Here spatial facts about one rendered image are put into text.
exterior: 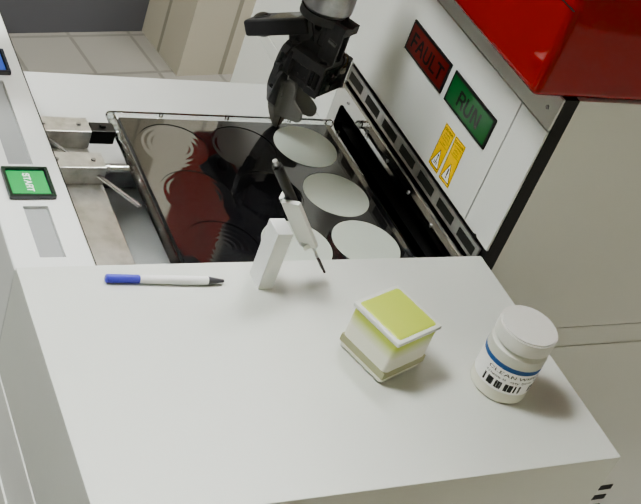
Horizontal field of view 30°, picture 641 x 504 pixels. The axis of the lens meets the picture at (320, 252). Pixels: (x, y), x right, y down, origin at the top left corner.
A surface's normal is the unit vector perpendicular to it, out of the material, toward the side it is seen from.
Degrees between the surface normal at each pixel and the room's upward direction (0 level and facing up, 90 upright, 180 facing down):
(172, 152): 0
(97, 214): 0
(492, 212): 90
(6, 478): 90
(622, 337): 90
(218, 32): 90
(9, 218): 0
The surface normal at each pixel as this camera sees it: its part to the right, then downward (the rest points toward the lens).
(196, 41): 0.51, 0.65
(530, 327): 0.31, -0.75
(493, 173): -0.88, 0.02
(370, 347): -0.70, 0.24
